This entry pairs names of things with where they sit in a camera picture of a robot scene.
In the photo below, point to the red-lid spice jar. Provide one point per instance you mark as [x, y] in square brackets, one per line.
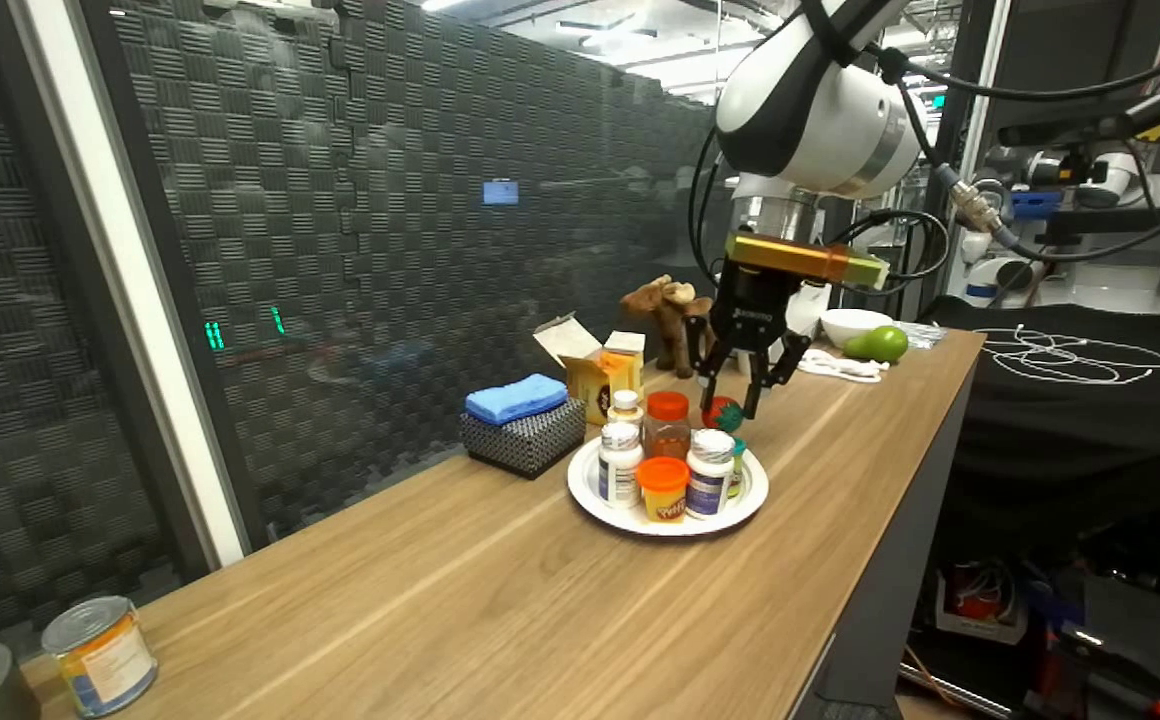
[667, 426]

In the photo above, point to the orange-lid play-doh tub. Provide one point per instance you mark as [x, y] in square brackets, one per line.
[660, 487]

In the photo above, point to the yellow open cardboard box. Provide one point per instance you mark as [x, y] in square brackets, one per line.
[593, 369]

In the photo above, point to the white blue-label pill bottle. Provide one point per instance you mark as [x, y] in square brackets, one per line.
[619, 459]

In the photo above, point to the blue folded cloth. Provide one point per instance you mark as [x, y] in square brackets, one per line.
[514, 403]

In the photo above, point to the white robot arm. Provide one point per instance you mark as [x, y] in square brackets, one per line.
[811, 116]

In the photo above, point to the brown plush moose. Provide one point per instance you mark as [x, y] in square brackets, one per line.
[678, 314]

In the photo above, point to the white bowl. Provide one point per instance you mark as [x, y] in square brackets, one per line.
[844, 327]

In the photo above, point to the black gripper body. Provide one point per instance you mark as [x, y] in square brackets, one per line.
[751, 310]

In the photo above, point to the white supplement bottle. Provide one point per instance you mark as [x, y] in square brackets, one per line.
[711, 467]

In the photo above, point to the green apple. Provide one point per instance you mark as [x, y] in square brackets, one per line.
[882, 344]

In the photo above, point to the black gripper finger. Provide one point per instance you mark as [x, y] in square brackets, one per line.
[711, 369]
[768, 373]

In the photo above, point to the teal-lid play-doh tub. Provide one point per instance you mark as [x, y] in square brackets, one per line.
[729, 420]

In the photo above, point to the yellow-green wrist camera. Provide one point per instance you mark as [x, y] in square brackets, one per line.
[837, 264]

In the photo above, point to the tin can orange label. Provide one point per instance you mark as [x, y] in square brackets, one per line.
[100, 653]

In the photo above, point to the red toy strawberry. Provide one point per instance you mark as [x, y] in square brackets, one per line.
[717, 410]

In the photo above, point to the small cream pill bottle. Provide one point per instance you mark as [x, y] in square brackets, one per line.
[624, 407]

